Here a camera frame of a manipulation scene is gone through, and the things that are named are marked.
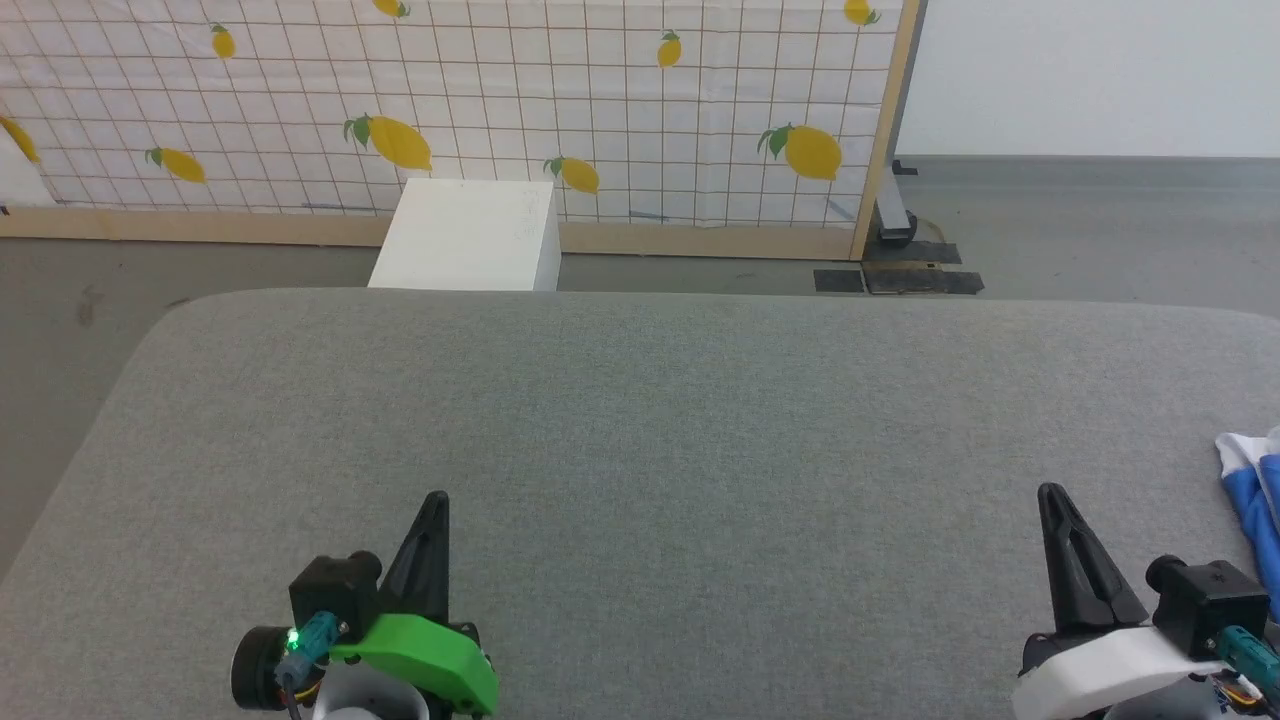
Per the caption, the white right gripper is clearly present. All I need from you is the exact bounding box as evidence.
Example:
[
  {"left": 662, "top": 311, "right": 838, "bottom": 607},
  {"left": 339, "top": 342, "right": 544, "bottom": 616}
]
[{"left": 1011, "top": 482, "right": 1231, "bottom": 720}]

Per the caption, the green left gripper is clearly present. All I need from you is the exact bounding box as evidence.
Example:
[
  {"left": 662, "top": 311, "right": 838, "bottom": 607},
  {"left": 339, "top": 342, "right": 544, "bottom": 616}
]
[{"left": 329, "top": 489, "right": 500, "bottom": 717}]

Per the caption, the blue and white long-sleeve shirt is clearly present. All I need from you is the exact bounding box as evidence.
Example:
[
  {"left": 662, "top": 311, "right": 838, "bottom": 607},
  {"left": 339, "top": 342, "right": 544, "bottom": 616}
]
[{"left": 1214, "top": 425, "right": 1280, "bottom": 623}]

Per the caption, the grey fabric table cover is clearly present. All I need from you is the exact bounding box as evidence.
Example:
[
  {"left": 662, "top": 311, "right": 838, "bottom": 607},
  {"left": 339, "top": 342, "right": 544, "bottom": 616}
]
[{"left": 0, "top": 289, "right": 1280, "bottom": 720}]

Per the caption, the white rectangular box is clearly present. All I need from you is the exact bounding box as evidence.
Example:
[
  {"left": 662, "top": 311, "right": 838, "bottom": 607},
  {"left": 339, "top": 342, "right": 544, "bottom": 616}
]
[{"left": 367, "top": 177, "right": 562, "bottom": 294}]

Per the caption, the large dark floor base plate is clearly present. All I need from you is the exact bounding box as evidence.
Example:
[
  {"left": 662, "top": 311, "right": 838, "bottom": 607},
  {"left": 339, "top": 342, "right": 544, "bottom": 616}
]
[{"left": 861, "top": 239, "right": 987, "bottom": 298}]

